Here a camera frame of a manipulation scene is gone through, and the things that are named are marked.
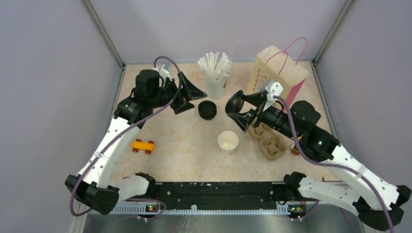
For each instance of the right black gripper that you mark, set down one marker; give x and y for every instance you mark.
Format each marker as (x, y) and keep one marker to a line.
(245, 119)

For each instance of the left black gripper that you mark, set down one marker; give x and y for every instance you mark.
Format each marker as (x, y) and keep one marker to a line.
(189, 90)

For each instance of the white paper cup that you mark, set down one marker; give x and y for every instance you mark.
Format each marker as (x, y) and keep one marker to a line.
(228, 142)

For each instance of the black cup lid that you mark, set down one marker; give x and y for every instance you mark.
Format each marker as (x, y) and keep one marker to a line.
(235, 103)

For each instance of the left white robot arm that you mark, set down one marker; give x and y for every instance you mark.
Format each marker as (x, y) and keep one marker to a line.
(154, 91)

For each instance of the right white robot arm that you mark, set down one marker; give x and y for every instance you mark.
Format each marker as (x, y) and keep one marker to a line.
(374, 201)

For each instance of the stack of black lids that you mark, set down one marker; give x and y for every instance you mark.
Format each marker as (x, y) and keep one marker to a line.
(207, 110)

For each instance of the white cup holding straws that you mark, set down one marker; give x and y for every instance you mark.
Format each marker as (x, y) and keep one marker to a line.
(215, 89)

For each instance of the brown pulp cup carrier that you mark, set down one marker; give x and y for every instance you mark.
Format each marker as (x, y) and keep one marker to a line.
(271, 143)

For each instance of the bundle of white straws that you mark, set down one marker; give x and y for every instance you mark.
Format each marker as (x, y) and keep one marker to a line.
(215, 66)

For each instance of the cream pink paper bag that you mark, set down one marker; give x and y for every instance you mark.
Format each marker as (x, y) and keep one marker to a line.
(273, 63)

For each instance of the orange toy car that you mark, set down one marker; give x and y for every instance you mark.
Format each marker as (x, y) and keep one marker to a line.
(147, 147)

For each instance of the green red toy block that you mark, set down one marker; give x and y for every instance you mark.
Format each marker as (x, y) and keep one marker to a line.
(293, 147)

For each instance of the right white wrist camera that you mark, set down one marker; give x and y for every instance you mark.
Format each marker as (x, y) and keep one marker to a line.
(271, 89)

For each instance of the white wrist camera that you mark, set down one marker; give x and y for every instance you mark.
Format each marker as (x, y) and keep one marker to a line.
(271, 89)
(163, 70)

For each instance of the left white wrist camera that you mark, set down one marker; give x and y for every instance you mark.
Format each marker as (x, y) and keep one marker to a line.
(163, 70)

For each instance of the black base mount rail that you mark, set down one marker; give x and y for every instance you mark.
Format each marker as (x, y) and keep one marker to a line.
(222, 195)

